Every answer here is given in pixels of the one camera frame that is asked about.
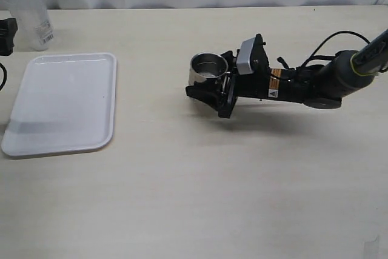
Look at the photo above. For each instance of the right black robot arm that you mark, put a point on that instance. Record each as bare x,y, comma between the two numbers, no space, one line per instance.
320,82

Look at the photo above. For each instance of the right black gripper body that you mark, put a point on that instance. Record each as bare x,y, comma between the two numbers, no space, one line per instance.
235,85

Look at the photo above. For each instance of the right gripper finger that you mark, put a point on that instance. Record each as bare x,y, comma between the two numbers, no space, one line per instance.
230,61
210,95

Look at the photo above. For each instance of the clear plastic measuring cup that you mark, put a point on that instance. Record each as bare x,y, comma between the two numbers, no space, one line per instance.
33,20

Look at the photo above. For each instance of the stainless steel cup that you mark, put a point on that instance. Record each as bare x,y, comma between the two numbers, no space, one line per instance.
205,66

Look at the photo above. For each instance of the white rectangular plastic tray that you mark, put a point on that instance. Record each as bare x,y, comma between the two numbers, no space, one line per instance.
65,104

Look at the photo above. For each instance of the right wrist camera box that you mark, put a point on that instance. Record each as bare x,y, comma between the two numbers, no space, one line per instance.
243,62

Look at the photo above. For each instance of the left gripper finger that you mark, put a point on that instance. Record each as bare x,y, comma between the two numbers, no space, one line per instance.
8,29

